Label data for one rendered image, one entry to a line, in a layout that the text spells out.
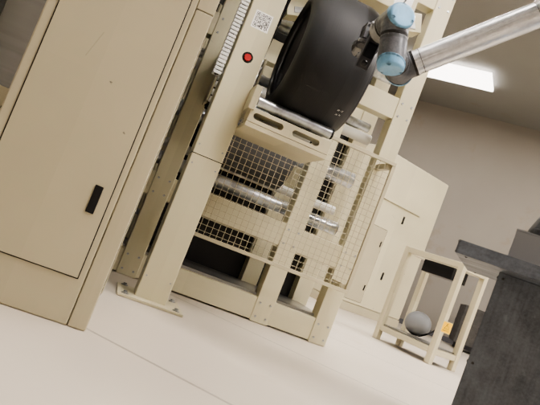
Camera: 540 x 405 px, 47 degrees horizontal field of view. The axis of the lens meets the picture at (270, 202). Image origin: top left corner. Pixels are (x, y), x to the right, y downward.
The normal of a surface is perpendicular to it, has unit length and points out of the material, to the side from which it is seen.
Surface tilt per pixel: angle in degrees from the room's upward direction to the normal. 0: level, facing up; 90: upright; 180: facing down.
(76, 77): 90
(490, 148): 90
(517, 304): 90
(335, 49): 94
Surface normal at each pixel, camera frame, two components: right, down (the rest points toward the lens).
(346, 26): 0.33, -0.27
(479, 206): -0.36, -0.21
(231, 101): 0.23, 0.02
